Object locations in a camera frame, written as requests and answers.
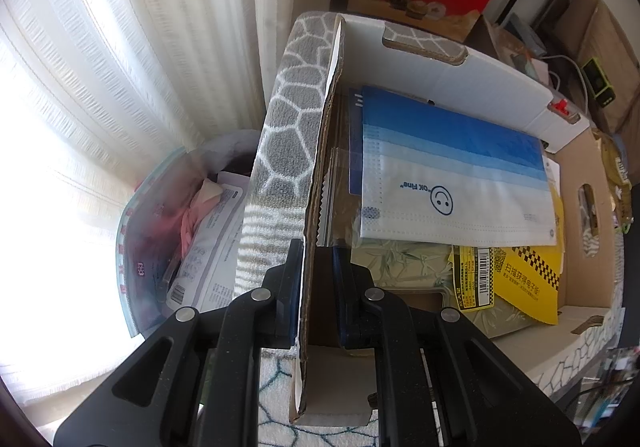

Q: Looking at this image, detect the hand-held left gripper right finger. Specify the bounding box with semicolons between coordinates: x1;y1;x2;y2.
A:
332;247;583;447

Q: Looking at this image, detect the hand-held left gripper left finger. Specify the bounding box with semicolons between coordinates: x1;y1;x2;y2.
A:
52;238;306;447

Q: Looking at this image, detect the blue white face mask packet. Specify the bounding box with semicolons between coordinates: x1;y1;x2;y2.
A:
360;86;558;245

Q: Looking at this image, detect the yellow checkered packet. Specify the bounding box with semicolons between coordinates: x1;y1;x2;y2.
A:
450;182;566;325

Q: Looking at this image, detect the white printed packet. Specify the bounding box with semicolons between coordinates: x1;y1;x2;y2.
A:
167;182;248;313

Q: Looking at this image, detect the pink cloth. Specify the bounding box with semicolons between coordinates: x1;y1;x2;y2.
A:
180;192;221;258

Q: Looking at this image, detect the clear zip bag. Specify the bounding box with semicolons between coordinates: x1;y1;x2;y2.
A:
115;150;251;338

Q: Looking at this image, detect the dark blue flat packet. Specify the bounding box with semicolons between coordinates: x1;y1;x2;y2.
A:
347;87;367;195

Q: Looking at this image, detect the grey white patterned mat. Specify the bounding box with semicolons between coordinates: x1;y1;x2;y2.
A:
232;11;626;447

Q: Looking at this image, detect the white sheer curtain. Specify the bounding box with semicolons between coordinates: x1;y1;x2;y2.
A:
0;0;341;428

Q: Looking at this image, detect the gold snack packet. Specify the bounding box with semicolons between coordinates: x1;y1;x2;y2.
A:
595;130;636;233

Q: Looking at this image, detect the green electronic device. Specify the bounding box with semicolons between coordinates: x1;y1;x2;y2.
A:
582;58;616;105

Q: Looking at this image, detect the large brown cardboard box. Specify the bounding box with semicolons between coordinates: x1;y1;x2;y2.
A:
530;0;640;133

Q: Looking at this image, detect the white cable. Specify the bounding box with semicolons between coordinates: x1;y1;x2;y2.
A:
542;54;591;113

